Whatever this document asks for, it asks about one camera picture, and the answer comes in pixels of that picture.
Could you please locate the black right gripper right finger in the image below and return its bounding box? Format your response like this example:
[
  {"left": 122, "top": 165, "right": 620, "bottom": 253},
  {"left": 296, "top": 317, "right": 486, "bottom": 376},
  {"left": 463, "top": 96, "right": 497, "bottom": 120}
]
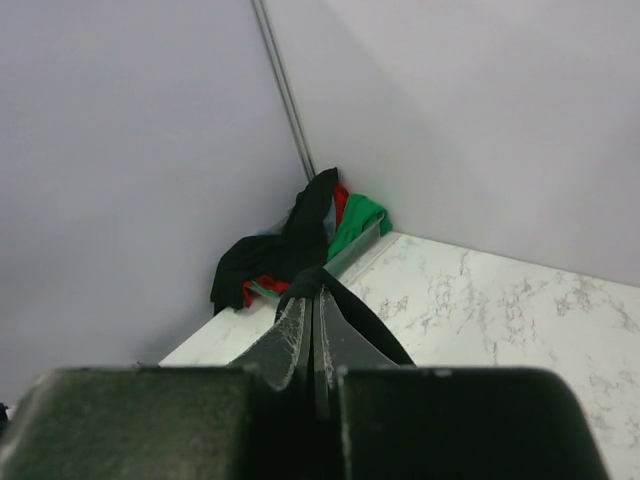
[{"left": 314, "top": 290, "right": 609, "bottom": 479}]

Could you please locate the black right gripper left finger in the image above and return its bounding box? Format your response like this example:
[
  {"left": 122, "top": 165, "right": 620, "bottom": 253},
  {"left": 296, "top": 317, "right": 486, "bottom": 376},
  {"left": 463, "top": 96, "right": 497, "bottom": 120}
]
[{"left": 1, "top": 299, "right": 312, "bottom": 479}]

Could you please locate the black t shirt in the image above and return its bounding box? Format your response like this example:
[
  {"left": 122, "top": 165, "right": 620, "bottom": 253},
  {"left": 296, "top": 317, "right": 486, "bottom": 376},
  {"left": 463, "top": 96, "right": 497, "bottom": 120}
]
[
  {"left": 274, "top": 266, "right": 415, "bottom": 366},
  {"left": 210, "top": 168, "right": 339, "bottom": 314}
]

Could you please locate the clear plastic bin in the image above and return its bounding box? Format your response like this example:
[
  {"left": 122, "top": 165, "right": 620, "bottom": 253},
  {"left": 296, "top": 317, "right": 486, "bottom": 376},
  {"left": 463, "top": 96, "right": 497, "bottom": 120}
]
[{"left": 247, "top": 213, "right": 388, "bottom": 304}]

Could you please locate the green t shirt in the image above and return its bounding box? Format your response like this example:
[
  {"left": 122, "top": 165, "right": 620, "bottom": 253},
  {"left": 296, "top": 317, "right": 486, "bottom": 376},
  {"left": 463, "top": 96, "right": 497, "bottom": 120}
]
[{"left": 249, "top": 192, "right": 389, "bottom": 296}]

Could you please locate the red t shirt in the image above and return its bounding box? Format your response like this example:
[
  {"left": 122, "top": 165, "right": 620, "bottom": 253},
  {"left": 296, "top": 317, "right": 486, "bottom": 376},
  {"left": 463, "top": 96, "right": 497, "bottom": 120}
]
[{"left": 243, "top": 182, "right": 349, "bottom": 307}]

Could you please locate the left aluminium frame post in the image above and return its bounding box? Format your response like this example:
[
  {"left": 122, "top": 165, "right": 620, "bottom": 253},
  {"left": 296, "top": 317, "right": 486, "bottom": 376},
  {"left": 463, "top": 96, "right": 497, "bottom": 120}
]
[{"left": 250, "top": 0, "right": 316, "bottom": 181}]

